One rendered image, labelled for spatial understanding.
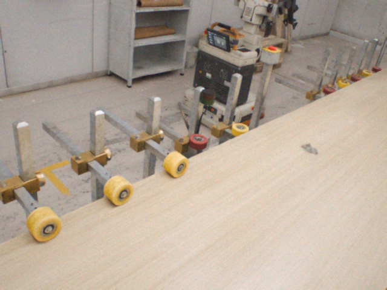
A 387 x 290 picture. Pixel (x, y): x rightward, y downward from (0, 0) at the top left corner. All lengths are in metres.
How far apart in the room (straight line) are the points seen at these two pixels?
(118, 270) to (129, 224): 0.17
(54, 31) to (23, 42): 0.35
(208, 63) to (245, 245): 2.56
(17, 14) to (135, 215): 3.02
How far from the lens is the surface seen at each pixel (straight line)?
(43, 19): 4.00
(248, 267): 1.05
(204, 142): 1.52
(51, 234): 1.07
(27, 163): 1.15
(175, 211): 1.16
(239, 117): 3.46
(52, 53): 4.14
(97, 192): 1.37
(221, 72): 3.37
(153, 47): 4.90
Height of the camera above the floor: 1.68
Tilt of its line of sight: 30 degrees down
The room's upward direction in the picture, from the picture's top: 9 degrees clockwise
